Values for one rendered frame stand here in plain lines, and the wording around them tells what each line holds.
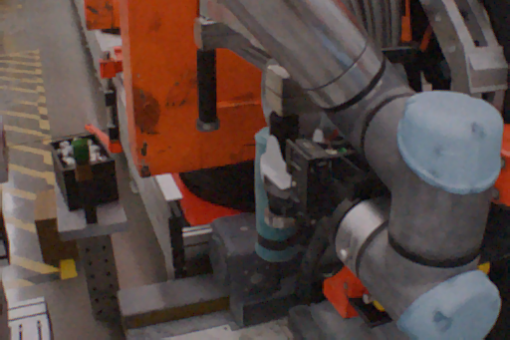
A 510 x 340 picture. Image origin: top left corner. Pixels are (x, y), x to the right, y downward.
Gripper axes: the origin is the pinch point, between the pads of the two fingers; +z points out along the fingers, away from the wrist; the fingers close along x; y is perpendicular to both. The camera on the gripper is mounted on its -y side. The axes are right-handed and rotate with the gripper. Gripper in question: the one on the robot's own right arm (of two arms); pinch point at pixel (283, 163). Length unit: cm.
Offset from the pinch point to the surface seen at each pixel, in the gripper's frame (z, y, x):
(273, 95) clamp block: -0.2, 9.0, 1.5
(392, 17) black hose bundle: -2.1, 18.1, -13.4
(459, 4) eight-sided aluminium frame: -1.4, 19.5, -24.7
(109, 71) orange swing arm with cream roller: 184, -37, 5
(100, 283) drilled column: 76, -70, 24
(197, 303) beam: 60, -71, -1
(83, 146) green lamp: 56, -17, 23
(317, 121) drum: 10.9, 0.2, -10.1
